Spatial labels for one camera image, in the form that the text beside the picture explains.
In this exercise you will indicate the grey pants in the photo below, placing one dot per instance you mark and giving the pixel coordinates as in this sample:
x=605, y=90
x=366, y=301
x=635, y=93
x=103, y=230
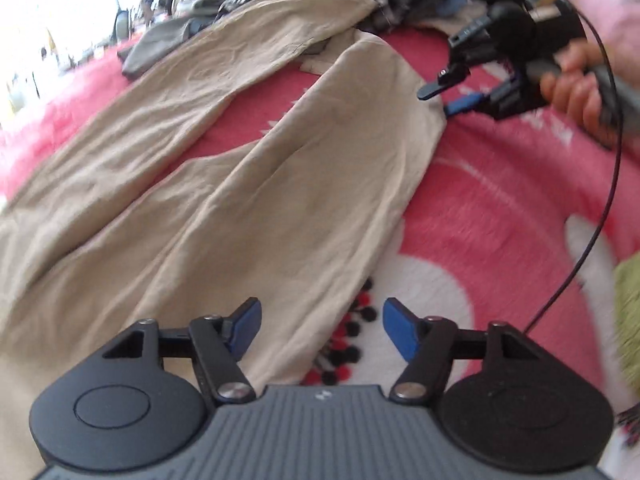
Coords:
x=160, y=45

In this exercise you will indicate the red floral blanket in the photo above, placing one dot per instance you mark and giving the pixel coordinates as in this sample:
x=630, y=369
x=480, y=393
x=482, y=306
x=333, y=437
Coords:
x=500, y=200

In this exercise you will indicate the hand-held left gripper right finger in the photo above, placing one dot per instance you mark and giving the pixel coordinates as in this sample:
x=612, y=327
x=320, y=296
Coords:
x=400, y=327

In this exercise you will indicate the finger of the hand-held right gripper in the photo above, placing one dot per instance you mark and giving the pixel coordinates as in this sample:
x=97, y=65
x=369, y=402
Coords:
x=467, y=104
x=442, y=82

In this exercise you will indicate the khaki pants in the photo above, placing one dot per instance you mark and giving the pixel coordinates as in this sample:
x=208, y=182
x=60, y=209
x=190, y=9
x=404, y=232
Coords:
x=225, y=185

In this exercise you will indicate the green fleece clothing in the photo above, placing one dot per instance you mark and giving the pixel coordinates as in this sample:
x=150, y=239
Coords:
x=629, y=310

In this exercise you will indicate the person's right hand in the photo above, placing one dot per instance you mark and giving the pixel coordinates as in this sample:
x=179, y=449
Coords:
x=575, y=95

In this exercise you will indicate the dark blue cloth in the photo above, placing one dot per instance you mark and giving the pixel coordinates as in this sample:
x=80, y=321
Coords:
x=452, y=0

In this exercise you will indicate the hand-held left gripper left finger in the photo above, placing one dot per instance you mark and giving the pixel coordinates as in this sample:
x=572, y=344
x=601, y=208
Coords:
x=245, y=327

